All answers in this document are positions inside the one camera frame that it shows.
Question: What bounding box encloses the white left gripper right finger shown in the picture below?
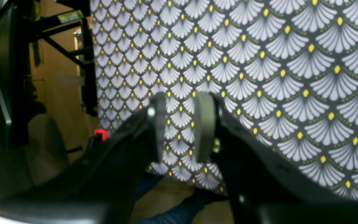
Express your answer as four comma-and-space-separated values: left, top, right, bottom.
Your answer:
193, 92, 358, 224

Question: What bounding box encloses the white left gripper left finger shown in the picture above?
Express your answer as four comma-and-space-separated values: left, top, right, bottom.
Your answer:
0, 92, 167, 224

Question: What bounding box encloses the left edge red clamp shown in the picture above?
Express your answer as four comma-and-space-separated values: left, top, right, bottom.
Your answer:
94, 129, 108, 141

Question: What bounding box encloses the fan-patterned table cloth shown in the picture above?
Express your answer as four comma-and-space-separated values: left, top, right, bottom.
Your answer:
90, 0, 358, 200

